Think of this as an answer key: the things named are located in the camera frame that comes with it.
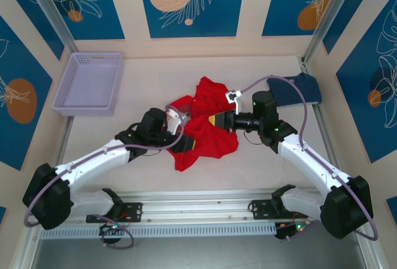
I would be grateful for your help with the red t-shirt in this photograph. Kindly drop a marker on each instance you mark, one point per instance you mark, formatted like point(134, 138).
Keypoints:
point(211, 145)

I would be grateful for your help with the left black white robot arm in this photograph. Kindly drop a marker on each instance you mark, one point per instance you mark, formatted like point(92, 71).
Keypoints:
point(93, 163)

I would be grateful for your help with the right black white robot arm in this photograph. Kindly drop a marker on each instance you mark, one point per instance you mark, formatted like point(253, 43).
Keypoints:
point(313, 163)

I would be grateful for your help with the folded navy t-shirt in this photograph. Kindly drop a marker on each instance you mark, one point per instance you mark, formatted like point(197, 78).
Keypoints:
point(307, 92)

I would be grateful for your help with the lavender plastic basket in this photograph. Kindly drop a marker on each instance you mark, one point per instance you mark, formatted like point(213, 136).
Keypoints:
point(90, 83)

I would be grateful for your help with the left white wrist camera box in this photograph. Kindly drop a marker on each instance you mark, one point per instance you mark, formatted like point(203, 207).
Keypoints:
point(175, 121)

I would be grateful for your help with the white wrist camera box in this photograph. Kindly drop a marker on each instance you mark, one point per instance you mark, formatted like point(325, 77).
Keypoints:
point(175, 121)
point(234, 97)

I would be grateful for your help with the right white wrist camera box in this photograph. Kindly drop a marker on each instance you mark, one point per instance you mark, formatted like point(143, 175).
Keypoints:
point(234, 97)

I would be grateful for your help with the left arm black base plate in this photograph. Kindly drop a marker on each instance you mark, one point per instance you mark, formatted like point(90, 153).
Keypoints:
point(133, 211)

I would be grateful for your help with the aluminium mounting rail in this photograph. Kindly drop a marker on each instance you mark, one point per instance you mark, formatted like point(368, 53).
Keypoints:
point(198, 202)

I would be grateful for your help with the blue floral wall panel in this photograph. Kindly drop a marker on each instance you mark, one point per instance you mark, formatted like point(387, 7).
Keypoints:
point(285, 8)
point(18, 126)
point(93, 18)
point(366, 111)
point(192, 21)

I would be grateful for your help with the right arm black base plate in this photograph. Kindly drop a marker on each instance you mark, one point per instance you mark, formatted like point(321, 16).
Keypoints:
point(260, 210)

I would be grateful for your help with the aluminium frame post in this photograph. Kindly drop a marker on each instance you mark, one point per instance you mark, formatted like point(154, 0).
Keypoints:
point(52, 11)
point(329, 11)

